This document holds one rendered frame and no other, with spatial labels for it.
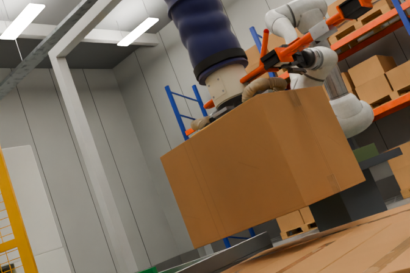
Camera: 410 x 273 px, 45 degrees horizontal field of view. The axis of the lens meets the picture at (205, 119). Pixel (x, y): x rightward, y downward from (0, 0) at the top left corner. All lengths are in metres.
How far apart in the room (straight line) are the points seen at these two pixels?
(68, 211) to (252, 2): 6.63
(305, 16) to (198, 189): 1.12
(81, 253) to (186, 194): 10.55
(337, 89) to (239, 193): 1.03
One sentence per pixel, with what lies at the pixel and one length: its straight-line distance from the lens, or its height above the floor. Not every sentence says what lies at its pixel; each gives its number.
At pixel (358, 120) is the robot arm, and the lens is 2.64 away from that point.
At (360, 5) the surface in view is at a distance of 1.70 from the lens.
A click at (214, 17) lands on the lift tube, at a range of 2.03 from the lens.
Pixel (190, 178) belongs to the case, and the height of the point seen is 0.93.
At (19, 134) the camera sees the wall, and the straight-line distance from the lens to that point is 12.69.
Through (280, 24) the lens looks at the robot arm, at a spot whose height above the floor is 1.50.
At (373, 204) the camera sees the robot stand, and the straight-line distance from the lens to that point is 2.60.
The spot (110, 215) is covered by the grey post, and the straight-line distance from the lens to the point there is 5.40.
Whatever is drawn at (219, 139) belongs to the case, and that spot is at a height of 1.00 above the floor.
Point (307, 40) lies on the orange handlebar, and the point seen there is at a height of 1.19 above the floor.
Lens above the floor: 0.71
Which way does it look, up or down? 12 degrees up
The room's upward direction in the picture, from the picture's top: 22 degrees counter-clockwise
